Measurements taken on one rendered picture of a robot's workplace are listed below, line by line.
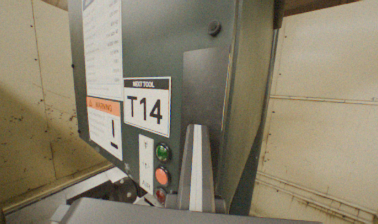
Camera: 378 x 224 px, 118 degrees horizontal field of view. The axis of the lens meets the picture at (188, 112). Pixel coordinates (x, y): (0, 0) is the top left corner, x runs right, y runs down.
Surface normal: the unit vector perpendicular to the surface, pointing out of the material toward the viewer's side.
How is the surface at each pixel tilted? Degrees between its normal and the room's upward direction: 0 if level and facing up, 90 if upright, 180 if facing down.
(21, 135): 90
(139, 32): 90
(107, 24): 90
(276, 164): 90
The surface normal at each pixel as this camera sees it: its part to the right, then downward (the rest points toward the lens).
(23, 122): 0.83, 0.14
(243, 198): -0.56, 0.11
